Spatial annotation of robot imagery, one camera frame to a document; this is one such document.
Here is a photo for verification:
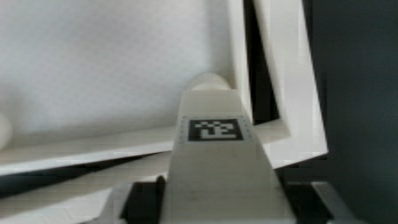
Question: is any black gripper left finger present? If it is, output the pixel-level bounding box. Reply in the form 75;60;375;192
87;175;169;224

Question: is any white front barrier rail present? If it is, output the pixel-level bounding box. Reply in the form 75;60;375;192
0;119;331;224

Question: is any white desk top panel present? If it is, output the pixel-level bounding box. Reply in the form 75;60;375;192
0;0;249;175

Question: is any white right barrier block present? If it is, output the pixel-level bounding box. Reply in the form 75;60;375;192
255;0;327;167

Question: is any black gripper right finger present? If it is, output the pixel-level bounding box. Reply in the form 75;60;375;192
285;181;368;224

